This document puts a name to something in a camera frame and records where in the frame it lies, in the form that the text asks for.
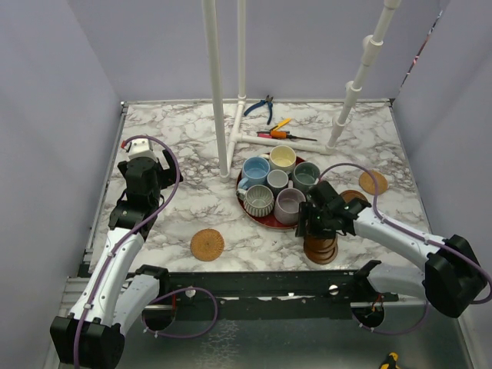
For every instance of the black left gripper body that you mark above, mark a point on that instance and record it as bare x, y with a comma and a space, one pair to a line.
165, 177

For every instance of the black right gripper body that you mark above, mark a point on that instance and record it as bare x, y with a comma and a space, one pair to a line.
318, 224

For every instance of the lilac mug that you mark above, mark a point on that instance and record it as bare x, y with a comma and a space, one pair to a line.
286, 209

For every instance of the brown wooden coaster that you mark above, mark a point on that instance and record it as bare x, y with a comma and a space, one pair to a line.
321, 257
318, 245
350, 195

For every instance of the woven rattan coaster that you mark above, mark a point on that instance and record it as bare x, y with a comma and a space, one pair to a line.
207, 245
375, 183

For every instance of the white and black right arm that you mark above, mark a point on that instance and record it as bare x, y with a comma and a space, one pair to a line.
444, 271

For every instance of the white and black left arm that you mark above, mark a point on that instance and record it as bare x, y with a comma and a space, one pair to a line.
93, 332

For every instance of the ribbed grey cup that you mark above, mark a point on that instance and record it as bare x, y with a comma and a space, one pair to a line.
258, 201

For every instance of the small grey cup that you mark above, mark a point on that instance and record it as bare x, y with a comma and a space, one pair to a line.
278, 180

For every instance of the dark red round tray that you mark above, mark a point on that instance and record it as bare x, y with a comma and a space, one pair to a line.
269, 221

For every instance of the aluminium table edge strip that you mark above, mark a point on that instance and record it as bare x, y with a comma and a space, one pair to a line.
109, 164

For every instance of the dark green mug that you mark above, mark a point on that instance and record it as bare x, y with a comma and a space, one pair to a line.
305, 175

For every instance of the cream yellow mug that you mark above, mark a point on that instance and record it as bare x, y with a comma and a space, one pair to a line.
281, 158

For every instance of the light blue mug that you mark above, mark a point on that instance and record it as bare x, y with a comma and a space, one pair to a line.
254, 172

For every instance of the yellow utility knife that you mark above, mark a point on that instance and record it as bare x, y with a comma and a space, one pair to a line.
280, 124

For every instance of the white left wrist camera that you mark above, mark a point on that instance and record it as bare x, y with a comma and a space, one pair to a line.
140, 147

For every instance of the black metal base rail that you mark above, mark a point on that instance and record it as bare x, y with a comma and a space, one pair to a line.
269, 288

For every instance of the orange handled screwdriver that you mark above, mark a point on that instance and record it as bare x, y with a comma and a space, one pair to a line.
285, 135

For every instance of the yellow black tool handle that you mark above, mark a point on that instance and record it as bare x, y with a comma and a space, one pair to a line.
390, 362

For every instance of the white PVC pipe frame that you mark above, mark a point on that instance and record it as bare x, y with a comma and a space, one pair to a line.
372, 45

